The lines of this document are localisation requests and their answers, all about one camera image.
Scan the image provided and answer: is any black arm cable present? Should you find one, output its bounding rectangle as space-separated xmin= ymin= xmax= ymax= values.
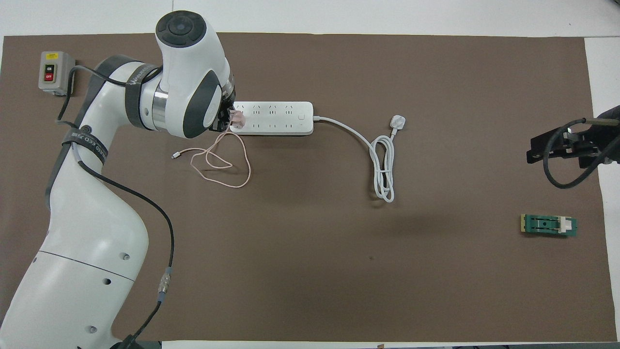
xmin=56 ymin=65 xmax=175 ymax=349
xmin=542 ymin=118 xmax=620 ymax=189

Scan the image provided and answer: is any pink charging cable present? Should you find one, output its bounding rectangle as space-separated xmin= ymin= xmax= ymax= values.
xmin=171 ymin=128 xmax=252 ymax=189

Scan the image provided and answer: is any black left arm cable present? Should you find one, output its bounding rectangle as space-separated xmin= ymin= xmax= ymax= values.
xmin=56 ymin=65 xmax=175 ymax=349

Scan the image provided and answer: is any grey on-off switch box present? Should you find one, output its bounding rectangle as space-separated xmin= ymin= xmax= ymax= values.
xmin=38 ymin=51 xmax=76 ymax=95

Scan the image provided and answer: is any brown table mat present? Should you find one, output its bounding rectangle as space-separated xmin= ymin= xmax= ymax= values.
xmin=0 ymin=32 xmax=618 ymax=343

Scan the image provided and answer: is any green knife switch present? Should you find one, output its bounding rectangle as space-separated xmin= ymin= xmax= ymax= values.
xmin=521 ymin=214 xmax=578 ymax=238

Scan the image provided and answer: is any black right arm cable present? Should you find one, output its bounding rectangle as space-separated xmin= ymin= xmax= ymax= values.
xmin=542 ymin=118 xmax=620 ymax=189

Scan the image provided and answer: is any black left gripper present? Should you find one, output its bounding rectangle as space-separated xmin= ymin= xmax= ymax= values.
xmin=210 ymin=103 xmax=236 ymax=133

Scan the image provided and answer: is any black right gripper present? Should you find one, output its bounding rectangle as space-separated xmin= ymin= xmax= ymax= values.
xmin=527 ymin=104 xmax=620 ymax=169

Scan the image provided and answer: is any white power strip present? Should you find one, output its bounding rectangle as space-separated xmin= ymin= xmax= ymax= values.
xmin=231 ymin=101 xmax=314 ymax=136

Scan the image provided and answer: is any white power strip cord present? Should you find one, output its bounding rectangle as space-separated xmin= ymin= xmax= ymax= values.
xmin=313 ymin=114 xmax=406 ymax=203

